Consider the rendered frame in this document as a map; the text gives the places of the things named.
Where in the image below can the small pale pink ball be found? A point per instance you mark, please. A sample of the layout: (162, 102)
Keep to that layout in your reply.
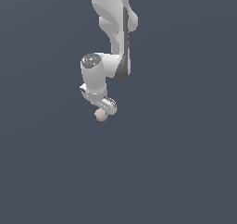
(101, 115)

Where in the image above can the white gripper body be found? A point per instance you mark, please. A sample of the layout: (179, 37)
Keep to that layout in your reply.
(100, 99)

